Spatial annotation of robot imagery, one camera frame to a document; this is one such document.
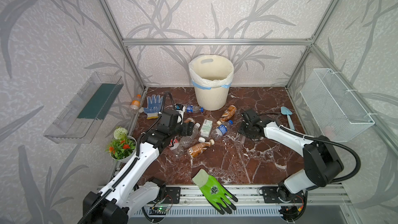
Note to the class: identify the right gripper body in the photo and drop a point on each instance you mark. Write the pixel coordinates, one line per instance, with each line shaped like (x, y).
(246, 130)

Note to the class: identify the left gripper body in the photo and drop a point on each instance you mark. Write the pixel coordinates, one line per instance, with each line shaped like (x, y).
(188, 128)

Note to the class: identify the nescafe bottle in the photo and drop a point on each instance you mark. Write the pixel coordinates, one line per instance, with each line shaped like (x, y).
(190, 120)
(199, 148)
(227, 115)

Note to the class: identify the blue cap Pepsi bottle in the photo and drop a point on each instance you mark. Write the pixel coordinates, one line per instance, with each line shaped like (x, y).
(220, 131)

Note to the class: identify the orange cap bottle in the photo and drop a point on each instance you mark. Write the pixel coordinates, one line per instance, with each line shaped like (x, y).
(136, 102)

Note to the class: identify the purple label bottle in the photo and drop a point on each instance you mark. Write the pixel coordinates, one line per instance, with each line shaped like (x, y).
(239, 139)

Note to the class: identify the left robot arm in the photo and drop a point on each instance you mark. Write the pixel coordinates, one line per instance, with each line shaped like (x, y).
(133, 168)

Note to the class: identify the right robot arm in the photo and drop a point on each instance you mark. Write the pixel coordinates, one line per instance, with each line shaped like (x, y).
(322, 164)

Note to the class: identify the blue label bottle near bin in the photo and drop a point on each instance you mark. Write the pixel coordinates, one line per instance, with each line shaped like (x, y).
(191, 109)

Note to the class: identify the cream plastic waste bin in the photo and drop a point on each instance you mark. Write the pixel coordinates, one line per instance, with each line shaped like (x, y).
(213, 99)

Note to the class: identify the white bin liner bag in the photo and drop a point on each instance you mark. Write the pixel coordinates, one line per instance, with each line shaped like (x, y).
(211, 71)

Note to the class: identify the clear unlabelled plastic bottle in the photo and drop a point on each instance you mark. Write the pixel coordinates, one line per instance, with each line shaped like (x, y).
(188, 141)

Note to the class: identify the green label flat bottle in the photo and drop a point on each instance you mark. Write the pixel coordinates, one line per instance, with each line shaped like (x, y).
(206, 128)

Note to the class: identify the blue dotted work glove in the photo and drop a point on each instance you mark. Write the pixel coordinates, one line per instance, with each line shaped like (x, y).
(154, 106)

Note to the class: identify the teal garden trowel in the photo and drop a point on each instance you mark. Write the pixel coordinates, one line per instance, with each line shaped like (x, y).
(285, 111)

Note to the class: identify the potted artificial flower plant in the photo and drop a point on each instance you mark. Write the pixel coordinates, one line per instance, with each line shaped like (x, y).
(122, 146)

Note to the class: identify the green rubber work glove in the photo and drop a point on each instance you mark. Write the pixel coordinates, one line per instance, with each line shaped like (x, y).
(215, 193)

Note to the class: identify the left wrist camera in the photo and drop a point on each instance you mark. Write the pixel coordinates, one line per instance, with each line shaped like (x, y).
(180, 108)

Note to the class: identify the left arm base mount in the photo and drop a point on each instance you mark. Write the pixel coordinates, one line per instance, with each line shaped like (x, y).
(167, 194)

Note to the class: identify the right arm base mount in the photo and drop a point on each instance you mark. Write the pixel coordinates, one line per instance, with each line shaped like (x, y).
(275, 194)

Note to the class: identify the white wire mesh basket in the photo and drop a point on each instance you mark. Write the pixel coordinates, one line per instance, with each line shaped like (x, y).
(338, 113)

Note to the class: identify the clear acrylic wall shelf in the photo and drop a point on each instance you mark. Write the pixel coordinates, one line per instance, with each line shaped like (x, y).
(79, 122)

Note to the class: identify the aluminium front rail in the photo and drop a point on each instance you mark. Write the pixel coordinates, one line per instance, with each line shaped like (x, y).
(249, 195)

